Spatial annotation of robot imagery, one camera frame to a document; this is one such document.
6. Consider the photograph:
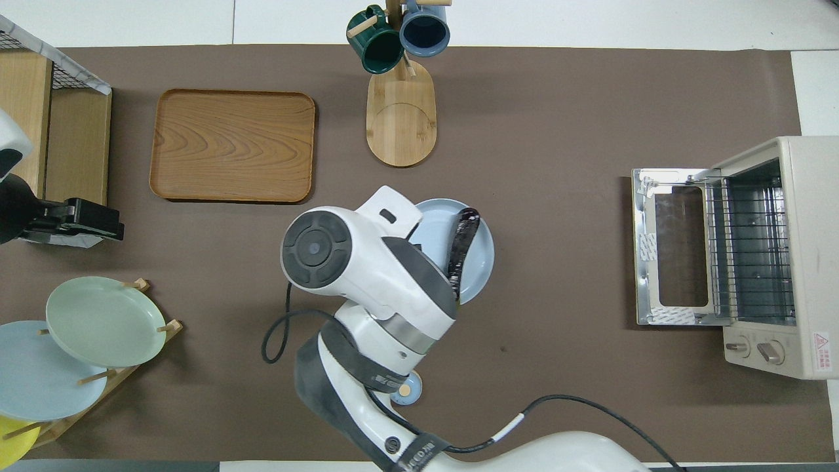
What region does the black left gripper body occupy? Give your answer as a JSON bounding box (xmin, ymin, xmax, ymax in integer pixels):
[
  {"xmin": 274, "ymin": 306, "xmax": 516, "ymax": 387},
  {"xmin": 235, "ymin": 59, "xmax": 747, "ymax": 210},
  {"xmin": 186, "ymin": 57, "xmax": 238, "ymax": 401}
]
[{"xmin": 0, "ymin": 174, "xmax": 125, "ymax": 245}]

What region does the dark purple eggplant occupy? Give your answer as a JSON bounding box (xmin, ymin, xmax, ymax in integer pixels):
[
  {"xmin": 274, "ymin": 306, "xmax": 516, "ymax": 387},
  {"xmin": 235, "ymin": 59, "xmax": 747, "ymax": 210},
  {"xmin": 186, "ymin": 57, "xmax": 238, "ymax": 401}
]
[{"xmin": 446, "ymin": 207, "xmax": 481, "ymax": 297}]

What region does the light blue serving plate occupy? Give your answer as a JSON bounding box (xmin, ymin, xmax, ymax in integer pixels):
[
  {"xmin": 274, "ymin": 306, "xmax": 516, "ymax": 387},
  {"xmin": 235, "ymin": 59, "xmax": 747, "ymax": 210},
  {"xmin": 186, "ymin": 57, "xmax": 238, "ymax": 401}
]
[{"xmin": 406, "ymin": 198, "xmax": 496, "ymax": 305}]

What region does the glass oven door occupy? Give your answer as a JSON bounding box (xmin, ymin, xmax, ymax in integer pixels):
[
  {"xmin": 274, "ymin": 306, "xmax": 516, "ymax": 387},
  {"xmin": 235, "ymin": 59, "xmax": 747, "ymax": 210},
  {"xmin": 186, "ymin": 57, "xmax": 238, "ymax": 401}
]
[{"xmin": 631, "ymin": 168, "xmax": 728, "ymax": 326}]

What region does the cream toaster oven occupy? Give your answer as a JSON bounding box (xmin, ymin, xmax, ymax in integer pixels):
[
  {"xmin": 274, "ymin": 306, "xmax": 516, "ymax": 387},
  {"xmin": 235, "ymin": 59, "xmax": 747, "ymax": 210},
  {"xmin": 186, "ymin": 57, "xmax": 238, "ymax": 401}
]
[{"xmin": 711, "ymin": 136, "xmax": 839, "ymax": 381}]

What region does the wooden stepped shelf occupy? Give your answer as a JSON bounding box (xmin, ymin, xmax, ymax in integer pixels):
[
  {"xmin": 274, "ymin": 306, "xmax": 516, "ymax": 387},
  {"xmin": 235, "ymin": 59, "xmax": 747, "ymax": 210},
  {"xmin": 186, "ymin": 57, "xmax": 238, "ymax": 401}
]
[{"xmin": 0, "ymin": 52, "xmax": 112, "ymax": 207}]

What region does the pale green plate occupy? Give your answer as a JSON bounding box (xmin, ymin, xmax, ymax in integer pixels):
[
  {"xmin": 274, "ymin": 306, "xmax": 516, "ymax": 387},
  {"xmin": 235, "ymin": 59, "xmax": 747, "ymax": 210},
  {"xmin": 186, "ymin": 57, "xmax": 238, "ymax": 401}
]
[{"xmin": 46, "ymin": 277, "xmax": 166, "ymax": 368}]

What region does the light blue racked plate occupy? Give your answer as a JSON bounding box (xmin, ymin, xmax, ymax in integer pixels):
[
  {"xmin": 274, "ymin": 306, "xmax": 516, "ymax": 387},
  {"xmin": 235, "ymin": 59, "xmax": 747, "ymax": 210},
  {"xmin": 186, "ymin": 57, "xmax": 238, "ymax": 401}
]
[{"xmin": 0, "ymin": 321, "xmax": 109, "ymax": 422}]

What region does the wooden plate rack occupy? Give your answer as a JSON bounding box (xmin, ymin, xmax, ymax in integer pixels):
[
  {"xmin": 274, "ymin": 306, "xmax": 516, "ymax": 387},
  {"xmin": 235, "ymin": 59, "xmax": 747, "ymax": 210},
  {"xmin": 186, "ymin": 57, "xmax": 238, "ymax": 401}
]
[{"xmin": 0, "ymin": 279, "xmax": 183, "ymax": 448}]

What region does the wooden serving tray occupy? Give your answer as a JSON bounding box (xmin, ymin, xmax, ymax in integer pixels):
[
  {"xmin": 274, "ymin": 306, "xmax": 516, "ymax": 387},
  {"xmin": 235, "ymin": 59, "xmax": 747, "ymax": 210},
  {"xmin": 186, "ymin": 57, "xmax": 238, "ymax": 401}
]
[{"xmin": 149, "ymin": 89, "xmax": 317, "ymax": 204}]

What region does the yellow plate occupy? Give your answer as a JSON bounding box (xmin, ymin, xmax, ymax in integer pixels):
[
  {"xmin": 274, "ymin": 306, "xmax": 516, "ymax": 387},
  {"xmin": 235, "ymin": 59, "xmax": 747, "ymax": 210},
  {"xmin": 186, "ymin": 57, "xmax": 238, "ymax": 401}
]
[{"xmin": 0, "ymin": 414, "xmax": 39, "ymax": 469}]

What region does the wooden mug tree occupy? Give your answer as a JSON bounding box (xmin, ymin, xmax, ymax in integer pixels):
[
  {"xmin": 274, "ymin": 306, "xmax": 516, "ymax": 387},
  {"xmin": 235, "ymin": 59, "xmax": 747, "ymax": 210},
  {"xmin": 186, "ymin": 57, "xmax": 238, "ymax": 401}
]
[{"xmin": 347, "ymin": 0, "xmax": 453, "ymax": 168}]

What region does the dark green mug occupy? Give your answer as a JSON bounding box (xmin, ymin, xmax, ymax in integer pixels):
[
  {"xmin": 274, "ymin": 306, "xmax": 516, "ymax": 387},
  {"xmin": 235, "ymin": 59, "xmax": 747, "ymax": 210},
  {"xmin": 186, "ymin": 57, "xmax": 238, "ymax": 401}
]
[{"xmin": 346, "ymin": 5, "xmax": 405, "ymax": 75}]

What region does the blue mug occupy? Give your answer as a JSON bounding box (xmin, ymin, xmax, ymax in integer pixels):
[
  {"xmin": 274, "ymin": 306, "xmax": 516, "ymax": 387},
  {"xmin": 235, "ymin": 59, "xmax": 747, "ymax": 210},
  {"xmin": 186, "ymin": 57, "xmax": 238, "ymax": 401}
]
[{"xmin": 399, "ymin": 0, "xmax": 452, "ymax": 58}]

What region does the brown table mat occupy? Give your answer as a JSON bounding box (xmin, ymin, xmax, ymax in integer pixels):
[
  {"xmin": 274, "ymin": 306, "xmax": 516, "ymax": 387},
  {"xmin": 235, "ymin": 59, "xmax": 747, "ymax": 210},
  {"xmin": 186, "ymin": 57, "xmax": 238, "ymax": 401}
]
[{"xmin": 0, "ymin": 44, "xmax": 833, "ymax": 463}]

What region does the black wire basket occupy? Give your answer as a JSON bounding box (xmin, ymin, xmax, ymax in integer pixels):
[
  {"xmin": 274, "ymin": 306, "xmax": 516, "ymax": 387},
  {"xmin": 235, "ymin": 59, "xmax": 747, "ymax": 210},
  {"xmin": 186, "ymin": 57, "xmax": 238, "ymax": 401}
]
[{"xmin": 0, "ymin": 29, "xmax": 76, "ymax": 91}]

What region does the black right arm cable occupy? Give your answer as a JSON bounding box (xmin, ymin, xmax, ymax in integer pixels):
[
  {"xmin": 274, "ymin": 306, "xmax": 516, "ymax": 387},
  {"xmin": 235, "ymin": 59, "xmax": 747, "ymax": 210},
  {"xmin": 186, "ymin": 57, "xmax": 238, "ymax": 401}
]
[{"xmin": 262, "ymin": 282, "xmax": 686, "ymax": 472}]

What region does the metal wire oven rack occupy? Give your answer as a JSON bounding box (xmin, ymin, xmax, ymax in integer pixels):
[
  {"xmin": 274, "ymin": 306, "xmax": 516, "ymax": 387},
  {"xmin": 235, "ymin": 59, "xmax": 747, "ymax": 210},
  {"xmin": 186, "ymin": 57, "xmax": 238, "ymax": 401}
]
[{"xmin": 711, "ymin": 176, "xmax": 795, "ymax": 317}]

